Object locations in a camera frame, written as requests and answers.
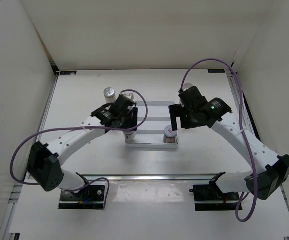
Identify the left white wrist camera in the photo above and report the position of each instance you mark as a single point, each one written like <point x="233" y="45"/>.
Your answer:
<point x="128" y="95"/>

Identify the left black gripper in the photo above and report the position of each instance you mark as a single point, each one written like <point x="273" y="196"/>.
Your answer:
<point x="132" y="123"/>

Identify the white divided organizer tray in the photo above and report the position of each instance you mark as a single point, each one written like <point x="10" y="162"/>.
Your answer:
<point x="151" y="134"/>

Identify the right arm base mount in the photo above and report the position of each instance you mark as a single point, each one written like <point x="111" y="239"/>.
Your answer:
<point x="207" y="200"/>

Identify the tall white shaker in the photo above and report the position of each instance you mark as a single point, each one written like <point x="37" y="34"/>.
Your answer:
<point x="109" y="95"/>
<point x="186" y="86"/>

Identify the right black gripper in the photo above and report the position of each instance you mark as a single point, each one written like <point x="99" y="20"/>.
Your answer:
<point x="176" y="111"/>

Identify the short spice jar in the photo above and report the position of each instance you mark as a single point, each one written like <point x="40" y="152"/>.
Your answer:
<point x="129" y="134"/>
<point x="170" y="135"/>

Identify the right tall white shaker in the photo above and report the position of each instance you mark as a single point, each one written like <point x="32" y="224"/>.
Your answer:
<point x="186" y="86"/>

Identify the aluminium front rail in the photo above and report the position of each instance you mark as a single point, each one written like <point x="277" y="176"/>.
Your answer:
<point x="152" y="177"/>

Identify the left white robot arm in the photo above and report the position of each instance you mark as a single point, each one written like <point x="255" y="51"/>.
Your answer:
<point x="46" y="159"/>

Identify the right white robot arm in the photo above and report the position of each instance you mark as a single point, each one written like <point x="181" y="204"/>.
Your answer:
<point x="269" y="170"/>

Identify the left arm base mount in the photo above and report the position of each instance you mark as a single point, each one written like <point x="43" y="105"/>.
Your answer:
<point x="93" y="197"/>

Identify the left tall white shaker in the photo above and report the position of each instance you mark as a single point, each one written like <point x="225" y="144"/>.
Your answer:
<point x="109" y="95"/>

